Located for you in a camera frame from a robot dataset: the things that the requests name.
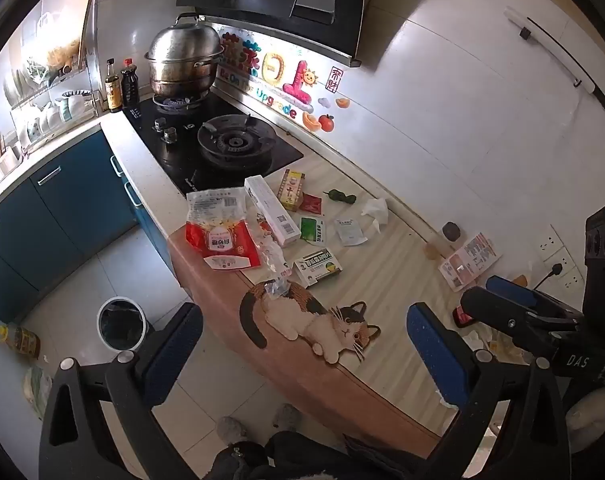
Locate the person's right forearm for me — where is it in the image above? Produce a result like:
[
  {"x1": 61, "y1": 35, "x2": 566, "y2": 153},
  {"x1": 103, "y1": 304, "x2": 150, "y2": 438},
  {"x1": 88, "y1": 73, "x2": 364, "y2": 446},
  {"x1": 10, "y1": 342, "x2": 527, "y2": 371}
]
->
[{"x1": 565, "y1": 385, "x2": 605, "y2": 441}]

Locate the white sachet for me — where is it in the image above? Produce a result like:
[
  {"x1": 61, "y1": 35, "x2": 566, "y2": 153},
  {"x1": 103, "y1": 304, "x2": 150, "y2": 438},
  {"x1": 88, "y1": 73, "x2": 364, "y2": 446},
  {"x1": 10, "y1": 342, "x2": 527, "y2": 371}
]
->
[{"x1": 333, "y1": 217, "x2": 368, "y2": 247}]

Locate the yellow medicine box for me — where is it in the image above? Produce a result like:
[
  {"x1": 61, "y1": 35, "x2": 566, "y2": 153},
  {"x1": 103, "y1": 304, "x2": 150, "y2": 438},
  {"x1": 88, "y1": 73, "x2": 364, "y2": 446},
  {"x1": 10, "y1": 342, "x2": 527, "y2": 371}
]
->
[{"x1": 278, "y1": 170, "x2": 306, "y2": 211}]

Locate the green and white medicine box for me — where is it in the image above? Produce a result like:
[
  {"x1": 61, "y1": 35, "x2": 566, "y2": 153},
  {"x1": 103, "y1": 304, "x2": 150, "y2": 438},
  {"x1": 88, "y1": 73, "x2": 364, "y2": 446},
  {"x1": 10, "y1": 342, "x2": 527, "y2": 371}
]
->
[{"x1": 292, "y1": 248, "x2": 343, "y2": 288}]

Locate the white bin with black liner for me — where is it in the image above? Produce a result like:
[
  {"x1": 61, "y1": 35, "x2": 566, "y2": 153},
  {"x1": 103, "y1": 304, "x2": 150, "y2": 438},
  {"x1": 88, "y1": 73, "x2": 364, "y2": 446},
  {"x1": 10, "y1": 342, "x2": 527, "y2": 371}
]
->
[{"x1": 96, "y1": 296, "x2": 149, "y2": 352}]

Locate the clear plastic wrapper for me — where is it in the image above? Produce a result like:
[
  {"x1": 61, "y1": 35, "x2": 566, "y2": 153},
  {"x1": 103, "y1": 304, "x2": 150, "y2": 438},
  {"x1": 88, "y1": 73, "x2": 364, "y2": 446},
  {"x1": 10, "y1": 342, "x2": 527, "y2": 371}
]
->
[{"x1": 245, "y1": 210, "x2": 293, "y2": 302}]

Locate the red and clear plastic bag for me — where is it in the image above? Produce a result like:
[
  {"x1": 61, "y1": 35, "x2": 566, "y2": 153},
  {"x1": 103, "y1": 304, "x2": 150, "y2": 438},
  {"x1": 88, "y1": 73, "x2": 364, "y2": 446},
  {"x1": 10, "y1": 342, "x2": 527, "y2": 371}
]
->
[{"x1": 185, "y1": 187, "x2": 262, "y2": 272}]

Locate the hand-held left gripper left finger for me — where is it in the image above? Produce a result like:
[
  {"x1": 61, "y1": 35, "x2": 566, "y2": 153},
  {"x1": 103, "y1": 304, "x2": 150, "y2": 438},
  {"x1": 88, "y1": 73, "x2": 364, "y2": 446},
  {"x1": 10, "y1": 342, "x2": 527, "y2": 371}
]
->
[{"x1": 37, "y1": 301, "x2": 204, "y2": 480}]

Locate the colourful wall sticker set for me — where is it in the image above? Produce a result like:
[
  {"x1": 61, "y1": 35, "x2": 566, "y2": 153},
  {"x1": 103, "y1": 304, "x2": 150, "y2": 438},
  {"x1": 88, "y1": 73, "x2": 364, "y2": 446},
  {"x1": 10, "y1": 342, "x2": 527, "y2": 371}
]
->
[{"x1": 220, "y1": 30, "x2": 351, "y2": 133}]

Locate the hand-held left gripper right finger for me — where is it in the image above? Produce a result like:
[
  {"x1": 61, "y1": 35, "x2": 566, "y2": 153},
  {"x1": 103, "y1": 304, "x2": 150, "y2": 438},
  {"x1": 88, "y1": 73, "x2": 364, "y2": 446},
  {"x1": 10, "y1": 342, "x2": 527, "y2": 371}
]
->
[{"x1": 407, "y1": 301, "x2": 571, "y2": 480}]

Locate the black plug with cable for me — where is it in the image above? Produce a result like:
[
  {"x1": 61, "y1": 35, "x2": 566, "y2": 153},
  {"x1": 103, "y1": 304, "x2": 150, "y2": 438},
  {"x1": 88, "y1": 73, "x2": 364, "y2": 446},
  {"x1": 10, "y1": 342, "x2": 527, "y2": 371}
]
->
[{"x1": 533, "y1": 262, "x2": 566, "y2": 291}]

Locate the plastic bag of vegetables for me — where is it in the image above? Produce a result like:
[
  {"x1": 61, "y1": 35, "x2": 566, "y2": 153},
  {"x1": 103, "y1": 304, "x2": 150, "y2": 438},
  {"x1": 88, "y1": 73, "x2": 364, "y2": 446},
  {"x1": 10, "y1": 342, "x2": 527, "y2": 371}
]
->
[{"x1": 22, "y1": 364, "x2": 53, "y2": 421}]

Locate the grey fuzzy slipper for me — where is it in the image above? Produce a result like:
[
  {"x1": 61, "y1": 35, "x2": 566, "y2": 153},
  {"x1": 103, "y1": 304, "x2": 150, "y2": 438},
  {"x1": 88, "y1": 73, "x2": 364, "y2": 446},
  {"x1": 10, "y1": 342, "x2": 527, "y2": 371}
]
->
[
  {"x1": 216, "y1": 416, "x2": 248, "y2": 443},
  {"x1": 274, "y1": 404, "x2": 303, "y2": 431}
]

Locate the wood-pattern cat print mat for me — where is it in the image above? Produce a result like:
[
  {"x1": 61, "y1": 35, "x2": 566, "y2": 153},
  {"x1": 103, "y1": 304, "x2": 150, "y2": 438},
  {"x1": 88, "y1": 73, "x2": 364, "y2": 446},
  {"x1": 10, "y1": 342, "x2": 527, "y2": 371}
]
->
[{"x1": 167, "y1": 152, "x2": 513, "y2": 458}]

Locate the dark red cap sauce bottle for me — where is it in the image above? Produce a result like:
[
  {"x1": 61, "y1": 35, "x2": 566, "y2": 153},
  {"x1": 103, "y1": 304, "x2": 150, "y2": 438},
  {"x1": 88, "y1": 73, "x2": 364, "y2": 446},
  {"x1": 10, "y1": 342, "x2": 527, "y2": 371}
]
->
[{"x1": 120, "y1": 58, "x2": 139, "y2": 108}]

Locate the black and white wall rack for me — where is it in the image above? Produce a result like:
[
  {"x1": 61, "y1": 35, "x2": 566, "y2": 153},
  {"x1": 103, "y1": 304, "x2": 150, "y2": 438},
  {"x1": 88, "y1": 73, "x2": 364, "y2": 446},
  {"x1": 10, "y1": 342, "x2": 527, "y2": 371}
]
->
[{"x1": 505, "y1": 6, "x2": 605, "y2": 118}]

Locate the metal dish rack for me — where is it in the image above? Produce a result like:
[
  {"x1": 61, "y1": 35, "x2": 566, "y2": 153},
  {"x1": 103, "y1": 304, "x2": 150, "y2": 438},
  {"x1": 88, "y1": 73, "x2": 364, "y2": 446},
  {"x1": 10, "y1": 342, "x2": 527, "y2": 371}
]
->
[{"x1": 2, "y1": 45, "x2": 100, "y2": 146}]

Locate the blue base cabinet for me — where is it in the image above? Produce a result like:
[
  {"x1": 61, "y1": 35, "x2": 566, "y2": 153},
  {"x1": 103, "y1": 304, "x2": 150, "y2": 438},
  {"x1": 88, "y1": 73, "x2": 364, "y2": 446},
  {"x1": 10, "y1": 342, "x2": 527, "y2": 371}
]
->
[
  {"x1": 102, "y1": 132, "x2": 179, "y2": 278},
  {"x1": 0, "y1": 127, "x2": 139, "y2": 323}
]

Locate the white utensil holder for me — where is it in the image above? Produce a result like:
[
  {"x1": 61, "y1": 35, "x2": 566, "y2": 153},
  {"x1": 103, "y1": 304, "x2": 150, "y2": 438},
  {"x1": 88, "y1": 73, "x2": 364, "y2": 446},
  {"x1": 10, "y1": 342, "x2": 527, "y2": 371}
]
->
[{"x1": 0, "y1": 130, "x2": 22, "y2": 181}]

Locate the crumpled white tissue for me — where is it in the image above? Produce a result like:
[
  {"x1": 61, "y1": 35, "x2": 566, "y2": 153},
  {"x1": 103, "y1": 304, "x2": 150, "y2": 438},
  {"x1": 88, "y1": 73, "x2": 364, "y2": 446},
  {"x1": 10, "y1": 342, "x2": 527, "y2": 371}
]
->
[{"x1": 360, "y1": 197, "x2": 391, "y2": 235}]

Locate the green sachet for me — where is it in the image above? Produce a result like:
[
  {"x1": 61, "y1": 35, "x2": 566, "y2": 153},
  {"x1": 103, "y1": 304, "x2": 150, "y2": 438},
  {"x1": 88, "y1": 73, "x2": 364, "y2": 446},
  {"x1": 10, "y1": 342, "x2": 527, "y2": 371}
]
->
[{"x1": 300, "y1": 216, "x2": 326, "y2": 245}]

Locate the long white carton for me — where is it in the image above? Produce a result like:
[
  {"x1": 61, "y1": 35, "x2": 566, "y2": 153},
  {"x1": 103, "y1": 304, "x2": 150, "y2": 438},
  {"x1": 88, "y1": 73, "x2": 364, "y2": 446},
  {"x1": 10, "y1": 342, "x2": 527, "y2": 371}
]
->
[{"x1": 244, "y1": 175, "x2": 302, "y2": 248}]

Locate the blue patterned white bowl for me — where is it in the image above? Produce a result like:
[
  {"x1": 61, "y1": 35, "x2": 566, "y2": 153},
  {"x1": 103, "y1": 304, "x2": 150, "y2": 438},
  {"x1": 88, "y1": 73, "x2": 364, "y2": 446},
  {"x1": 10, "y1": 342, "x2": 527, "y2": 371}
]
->
[{"x1": 61, "y1": 89, "x2": 92, "y2": 120}]

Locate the crumpled white wrapper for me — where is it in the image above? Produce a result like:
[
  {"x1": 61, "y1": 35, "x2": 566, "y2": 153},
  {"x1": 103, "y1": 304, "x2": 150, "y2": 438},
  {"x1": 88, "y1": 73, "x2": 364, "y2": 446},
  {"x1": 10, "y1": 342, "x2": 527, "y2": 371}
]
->
[{"x1": 460, "y1": 327, "x2": 533, "y2": 366}]

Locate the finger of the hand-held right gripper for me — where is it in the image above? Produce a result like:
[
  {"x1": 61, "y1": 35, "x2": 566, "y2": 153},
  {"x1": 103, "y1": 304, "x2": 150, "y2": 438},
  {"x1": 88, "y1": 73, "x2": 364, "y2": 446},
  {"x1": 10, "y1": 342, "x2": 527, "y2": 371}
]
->
[
  {"x1": 460, "y1": 286, "x2": 578, "y2": 361},
  {"x1": 485, "y1": 275, "x2": 583, "y2": 323}
]

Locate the steel steamer pot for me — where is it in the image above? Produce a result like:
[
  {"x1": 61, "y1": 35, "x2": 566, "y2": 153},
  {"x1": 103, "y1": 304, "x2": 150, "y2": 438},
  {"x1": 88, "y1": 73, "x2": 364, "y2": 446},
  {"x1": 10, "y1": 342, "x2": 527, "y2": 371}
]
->
[{"x1": 143, "y1": 12, "x2": 226, "y2": 98}]

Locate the row of white bowls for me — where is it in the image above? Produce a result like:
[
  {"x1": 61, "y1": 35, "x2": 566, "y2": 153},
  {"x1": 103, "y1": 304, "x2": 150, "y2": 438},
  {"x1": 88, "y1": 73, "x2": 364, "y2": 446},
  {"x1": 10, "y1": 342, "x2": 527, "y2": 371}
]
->
[{"x1": 25, "y1": 102, "x2": 63, "y2": 142}]

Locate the yellow label sauce bottle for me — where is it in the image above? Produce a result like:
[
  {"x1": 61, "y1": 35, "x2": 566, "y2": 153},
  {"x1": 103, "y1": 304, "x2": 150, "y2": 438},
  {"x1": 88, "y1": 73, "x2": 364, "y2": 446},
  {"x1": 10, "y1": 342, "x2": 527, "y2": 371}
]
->
[{"x1": 104, "y1": 58, "x2": 123, "y2": 113}]

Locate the yellow cooking oil bottle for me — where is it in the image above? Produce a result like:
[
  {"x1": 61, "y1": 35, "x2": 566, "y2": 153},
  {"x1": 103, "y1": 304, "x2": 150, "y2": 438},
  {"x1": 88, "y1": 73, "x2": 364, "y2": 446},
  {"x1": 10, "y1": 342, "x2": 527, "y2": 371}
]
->
[{"x1": 0, "y1": 324, "x2": 42, "y2": 360}]

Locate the black gas stove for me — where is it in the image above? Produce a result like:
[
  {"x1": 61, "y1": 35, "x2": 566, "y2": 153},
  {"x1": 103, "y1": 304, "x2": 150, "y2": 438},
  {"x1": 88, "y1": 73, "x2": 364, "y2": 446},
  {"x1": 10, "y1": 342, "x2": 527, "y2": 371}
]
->
[{"x1": 122, "y1": 87, "x2": 304, "y2": 198}]

